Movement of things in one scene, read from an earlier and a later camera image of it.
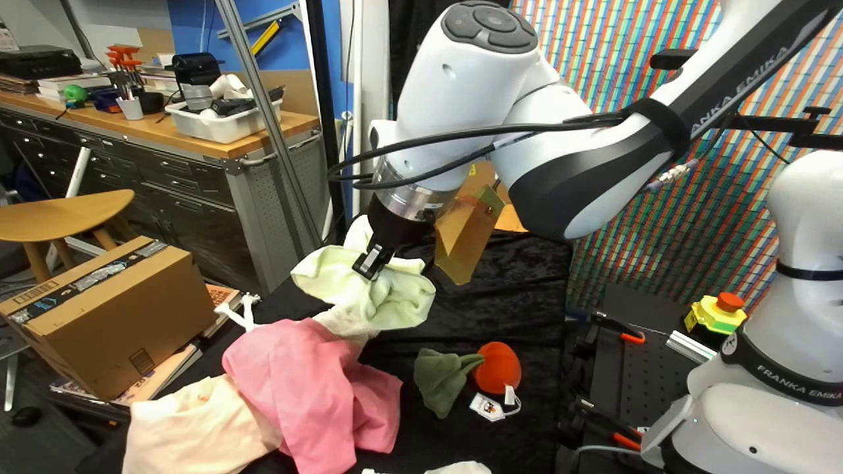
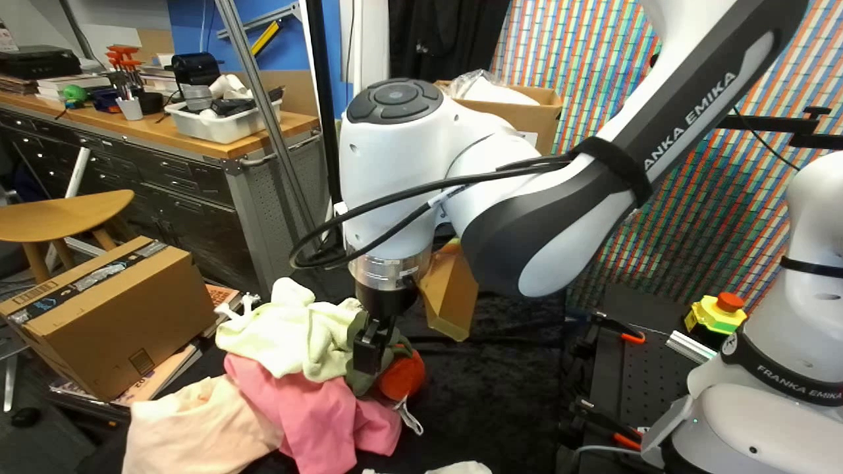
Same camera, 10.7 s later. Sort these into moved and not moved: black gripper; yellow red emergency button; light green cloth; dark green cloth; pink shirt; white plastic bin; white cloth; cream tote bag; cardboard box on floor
Moved: light green cloth; black gripper; dark green cloth
Not moved: cardboard box on floor; cream tote bag; white cloth; white plastic bin; yellow red emergency button; pink shirt
